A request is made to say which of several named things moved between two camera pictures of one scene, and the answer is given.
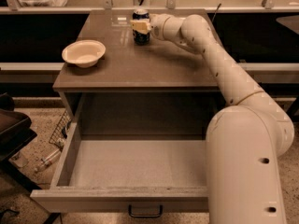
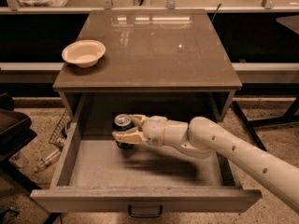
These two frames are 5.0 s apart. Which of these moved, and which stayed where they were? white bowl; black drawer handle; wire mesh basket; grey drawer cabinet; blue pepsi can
Moved: blue pepsi can
Stayed: grey drawer cabinet; white bowl; black drawer handle; wire mesh basket
